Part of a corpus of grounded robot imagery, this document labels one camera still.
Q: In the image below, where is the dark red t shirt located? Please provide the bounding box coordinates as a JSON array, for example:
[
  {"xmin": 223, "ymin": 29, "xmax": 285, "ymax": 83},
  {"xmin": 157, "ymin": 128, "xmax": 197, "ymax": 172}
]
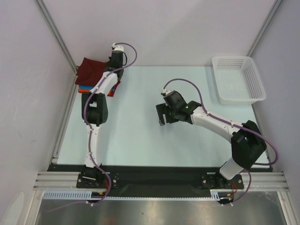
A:
[
  {"xmin": 75, "ymin": 58, "xmax": 108, "ymax": 87},
  {"xmin": 107, "ymin": 81, "xmax": 120, "ymax": 97}
]

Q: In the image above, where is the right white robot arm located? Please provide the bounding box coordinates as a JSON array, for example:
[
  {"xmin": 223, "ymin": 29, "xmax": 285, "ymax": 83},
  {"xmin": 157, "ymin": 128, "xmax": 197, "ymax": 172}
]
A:
[{"xmin": 156, "ymin": 101, "xmax": 267, "ymax": 188}]

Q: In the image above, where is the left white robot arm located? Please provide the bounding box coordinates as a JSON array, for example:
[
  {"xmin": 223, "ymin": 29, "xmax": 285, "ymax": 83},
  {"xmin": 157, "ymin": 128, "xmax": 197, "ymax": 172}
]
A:
[{"xmin": 75, "ymin": 50, "xmax": 127, "ymax": 165}]

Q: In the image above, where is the folded dark red t shirt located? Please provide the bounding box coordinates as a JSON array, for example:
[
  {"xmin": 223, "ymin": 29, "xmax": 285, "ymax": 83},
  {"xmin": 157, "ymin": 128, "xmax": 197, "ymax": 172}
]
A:
[{"xmin": 107, "ymin": 81, "xmax": 120, "ymax": 97}]

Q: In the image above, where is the folded orange t shirt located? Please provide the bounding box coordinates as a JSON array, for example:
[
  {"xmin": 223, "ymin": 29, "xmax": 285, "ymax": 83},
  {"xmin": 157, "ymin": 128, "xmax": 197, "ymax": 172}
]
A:
[{"xmin": 78, "ymin": 86, "xmax": 115, "ymax": 96}]

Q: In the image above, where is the folded blue t shirt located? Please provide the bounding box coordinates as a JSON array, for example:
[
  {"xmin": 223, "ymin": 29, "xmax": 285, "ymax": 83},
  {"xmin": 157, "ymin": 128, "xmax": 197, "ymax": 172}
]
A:
[{"xmin": 78, "ymin": 84, "xmax": 115, "ymax": 92}]

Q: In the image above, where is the white plastic basket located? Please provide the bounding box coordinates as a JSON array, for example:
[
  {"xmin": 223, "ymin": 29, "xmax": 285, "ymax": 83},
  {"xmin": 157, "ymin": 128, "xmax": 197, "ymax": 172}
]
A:
[{"xmin": 212, "ymin": 56, "xmax": 266, "ymax": 105}]

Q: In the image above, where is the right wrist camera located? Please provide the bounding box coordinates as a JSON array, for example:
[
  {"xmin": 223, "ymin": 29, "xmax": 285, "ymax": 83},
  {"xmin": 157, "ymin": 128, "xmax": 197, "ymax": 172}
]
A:
[{"xmin": 161, "ymin": 90, "xmax": 186, "ymax": 110}]

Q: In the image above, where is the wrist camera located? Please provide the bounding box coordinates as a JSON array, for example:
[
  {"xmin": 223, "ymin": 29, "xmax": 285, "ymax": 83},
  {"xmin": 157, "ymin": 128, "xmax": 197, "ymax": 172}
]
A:
[
  {"xmin": 161, "ymin": 90, "xmax": 186, "ymax": 110},
  {"xmin": 111, "ymin": 43, "xmax": 124, "ymax": 52}
]

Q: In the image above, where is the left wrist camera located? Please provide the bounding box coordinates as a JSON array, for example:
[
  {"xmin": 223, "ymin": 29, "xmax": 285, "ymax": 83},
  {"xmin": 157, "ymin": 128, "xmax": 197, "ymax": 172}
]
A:
[{"xmin": 111, "ymin": 43, "xmax": 124, "ymax": 52}]

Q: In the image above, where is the left aluminium frame post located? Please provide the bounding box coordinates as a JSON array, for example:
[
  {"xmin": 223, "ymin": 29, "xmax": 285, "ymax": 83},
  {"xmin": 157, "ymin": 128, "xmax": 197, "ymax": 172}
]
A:
[{"xmin": 35, "ymin": 0, "xmax": 79, "ymax": 75}]

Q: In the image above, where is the aluminium frame post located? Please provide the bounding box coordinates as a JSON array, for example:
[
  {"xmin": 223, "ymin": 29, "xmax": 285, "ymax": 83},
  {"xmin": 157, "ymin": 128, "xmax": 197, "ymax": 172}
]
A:
[
  {"xmin": 247, "ymin": 0, "xmax": 285, "ymax": 57},
  {"xmin": 35, "ymin": 0, "xmax": 79, "ymax": 75}
]

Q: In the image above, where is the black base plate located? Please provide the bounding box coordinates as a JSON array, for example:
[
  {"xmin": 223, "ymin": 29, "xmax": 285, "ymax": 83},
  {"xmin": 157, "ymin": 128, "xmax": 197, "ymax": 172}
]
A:
[{"xmin": 48, "ymin": 165, "xmax": 274, "ymax": 199}]

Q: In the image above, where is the white slotted cable duct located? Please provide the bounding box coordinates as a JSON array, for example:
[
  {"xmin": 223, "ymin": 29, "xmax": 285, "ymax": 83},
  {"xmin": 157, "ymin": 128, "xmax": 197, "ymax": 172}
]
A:
[{"xmin": 43, "ymin": 190, "xmax": 232, "ymax": 201}]

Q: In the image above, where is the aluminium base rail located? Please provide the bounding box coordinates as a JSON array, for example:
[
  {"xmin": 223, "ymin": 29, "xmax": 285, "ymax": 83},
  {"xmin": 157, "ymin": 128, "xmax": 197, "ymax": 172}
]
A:
[{"xmin": 33, "ymin": 172, "xmax": 289, "ymax": 192}]

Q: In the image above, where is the right aluminium frame post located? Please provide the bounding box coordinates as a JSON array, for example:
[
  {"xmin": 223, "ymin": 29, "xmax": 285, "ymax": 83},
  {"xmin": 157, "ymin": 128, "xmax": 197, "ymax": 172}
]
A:
[{"xmin": 247, "ymin": 0, "xmax": 285, "ymax": 57}]

